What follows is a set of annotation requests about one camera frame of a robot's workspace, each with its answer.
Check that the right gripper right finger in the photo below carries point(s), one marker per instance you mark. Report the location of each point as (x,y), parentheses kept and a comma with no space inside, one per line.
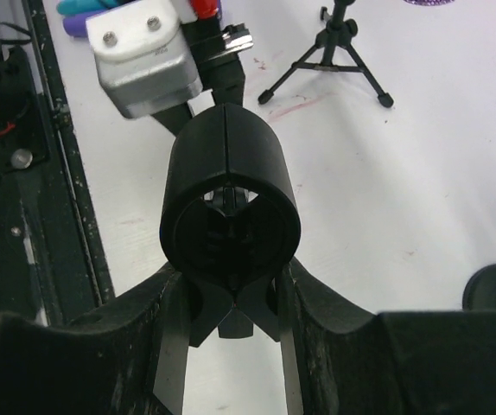
(341,359)

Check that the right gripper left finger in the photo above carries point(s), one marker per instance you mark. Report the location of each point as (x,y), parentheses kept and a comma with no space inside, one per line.
(126,357)

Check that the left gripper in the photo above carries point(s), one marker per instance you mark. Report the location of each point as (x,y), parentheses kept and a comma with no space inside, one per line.
(210,49)

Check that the black round-base clip stand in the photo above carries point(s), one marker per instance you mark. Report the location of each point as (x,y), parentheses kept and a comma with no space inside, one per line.
(229,221)

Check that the teal microphone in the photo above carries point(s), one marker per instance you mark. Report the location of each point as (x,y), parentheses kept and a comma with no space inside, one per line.
(75,7)

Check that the purple glitter microphone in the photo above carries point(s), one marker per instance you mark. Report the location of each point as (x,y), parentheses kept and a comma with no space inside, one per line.
(429,3)

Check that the plain purple microphone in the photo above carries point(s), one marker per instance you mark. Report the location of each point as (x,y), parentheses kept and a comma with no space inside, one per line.
(75,26)

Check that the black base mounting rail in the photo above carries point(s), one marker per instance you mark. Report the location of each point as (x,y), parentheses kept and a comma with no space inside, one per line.
(52,263)

